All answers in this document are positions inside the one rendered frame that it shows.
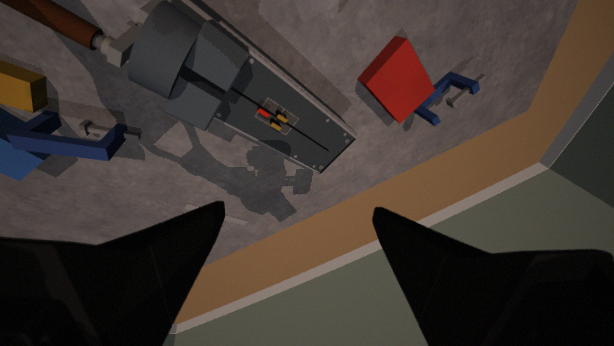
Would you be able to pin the dark blue c-clamp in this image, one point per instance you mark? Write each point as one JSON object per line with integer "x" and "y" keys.
{"x": 34, "y": 135}
{"x": 450, "y": 79}

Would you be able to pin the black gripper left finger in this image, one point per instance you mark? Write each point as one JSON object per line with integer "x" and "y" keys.
{"x": 125, "y": 292}

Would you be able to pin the red block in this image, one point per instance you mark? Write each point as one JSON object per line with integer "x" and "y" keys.
{"x": 397, "y": 79}

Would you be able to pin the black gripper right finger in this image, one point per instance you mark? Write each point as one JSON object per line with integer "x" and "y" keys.
{"x": 461, "y": 295}

